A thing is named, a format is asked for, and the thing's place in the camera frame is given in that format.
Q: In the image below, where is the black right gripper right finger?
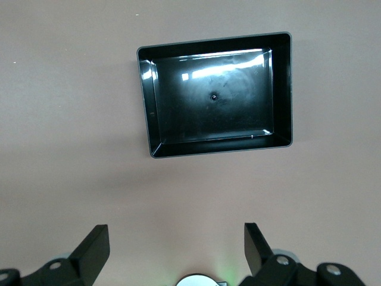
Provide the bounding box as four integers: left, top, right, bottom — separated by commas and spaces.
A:
238, 222, 366, 286

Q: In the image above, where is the black plastic box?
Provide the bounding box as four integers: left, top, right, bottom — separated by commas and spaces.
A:
136, 31, 293, 160

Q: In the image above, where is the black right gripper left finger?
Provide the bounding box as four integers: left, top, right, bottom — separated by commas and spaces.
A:
0, 224, 111, 286

